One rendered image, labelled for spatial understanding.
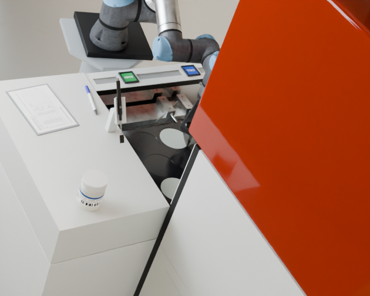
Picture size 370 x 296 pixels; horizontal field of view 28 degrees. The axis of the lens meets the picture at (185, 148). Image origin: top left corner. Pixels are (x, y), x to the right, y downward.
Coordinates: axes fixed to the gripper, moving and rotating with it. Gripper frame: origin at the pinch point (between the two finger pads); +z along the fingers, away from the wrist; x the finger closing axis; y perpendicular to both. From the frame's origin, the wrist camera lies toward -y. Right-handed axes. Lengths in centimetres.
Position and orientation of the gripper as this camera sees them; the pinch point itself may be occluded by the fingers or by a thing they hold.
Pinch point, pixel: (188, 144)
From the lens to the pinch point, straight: 245.6
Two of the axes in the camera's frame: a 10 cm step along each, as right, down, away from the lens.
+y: 3.9, -5.2, 7.6
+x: -8.8, -4.6, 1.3
